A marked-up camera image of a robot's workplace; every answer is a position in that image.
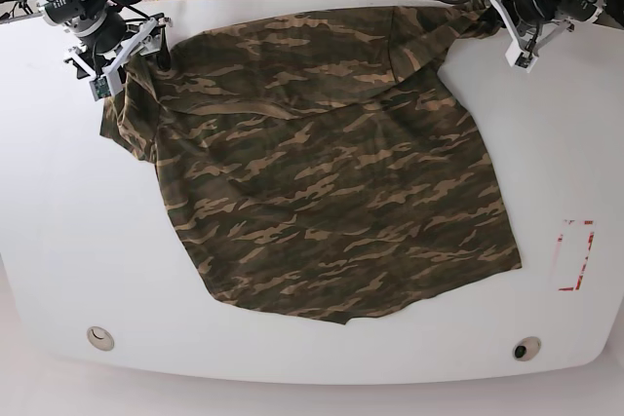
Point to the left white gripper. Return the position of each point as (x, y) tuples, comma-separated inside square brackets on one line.
[(492, 19)]

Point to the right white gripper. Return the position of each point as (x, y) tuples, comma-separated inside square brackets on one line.
[(146, 38)]

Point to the camouflage T-shirt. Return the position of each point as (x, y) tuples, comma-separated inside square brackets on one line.
[(315, 165)]

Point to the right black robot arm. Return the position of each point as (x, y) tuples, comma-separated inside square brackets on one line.
[(110, 32)]

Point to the red tape rectangle marking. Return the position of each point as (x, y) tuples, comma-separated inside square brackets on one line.
[(573, 249)]

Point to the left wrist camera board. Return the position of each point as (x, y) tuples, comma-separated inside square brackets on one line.
[(518, 57)]

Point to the left table cable grommet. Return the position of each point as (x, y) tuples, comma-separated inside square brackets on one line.
[(100, 338)]

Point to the table cable grommet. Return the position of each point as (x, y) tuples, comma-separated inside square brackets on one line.
[(100, 338), (527, 348)]

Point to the right table cable grommet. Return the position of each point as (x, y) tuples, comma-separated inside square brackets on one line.
[(527, 348)]

